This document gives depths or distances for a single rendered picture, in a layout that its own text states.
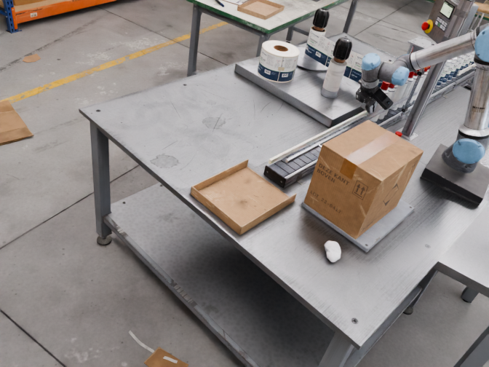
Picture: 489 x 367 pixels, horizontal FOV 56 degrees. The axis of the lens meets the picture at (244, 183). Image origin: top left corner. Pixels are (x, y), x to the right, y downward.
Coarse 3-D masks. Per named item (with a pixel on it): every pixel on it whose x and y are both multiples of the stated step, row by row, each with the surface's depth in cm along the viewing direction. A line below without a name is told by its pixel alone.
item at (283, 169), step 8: (440, 88) 269; (392, 112) 235; (384, 120) 227; (344, 128) 214; (328, 136) 206; (312, 144) 199; (296, 152) 192; (312, 152) 194; (280, 160) 186; (296, 160) 188; (304, 160) 189; (312, 160) 190; (272, 168) 181; (280, 168) 182; (288, 168) 182; (296, 168) 183
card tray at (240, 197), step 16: (224, 176) 178; (240, 176) 181; (256, 176) 183; (192, 192) 167; (208, 192) 170; (224, 192) 172; (240, 192) 173; (256, 192) 175; (272, 192) 176; (208, 208) 164; (224, 208) 165; (240, 208) 166; (256, 208) 168; (272, 208) 164; (240, 224) 160; (256, 224) 161
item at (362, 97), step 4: (360, 80) 205; (360, 84) 209; (360, 88) 210; (364, 88) 203; (368, 88) 202; (372, 88) 202; (356, 92) 210; (360, 92) 209; (364, 92) 209; (368, 92) 206; (356, 96) 212; (360, 96) 210; (364, 96) 208; (368, 96) 208; (360, 100) 213; (364, 100) 211; (368, 100) 208; (372, 100) 208; (372, 104) 211
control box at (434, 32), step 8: (440, 0) 201; (448, 0) 196; (456, 0) 193; (432, 8) 206; (440, 8) 201; (456, 8) 191; (472, 8) 192; (432, 16) 206; (440, 16) 201; (472, 16) 194; (432, 24) 206; (448, 24) 196; (464, 24) 196; (424, 32) 211; (432, 32) 206; (440, 32) 201; (464, 32) 198; (440, 40) 200
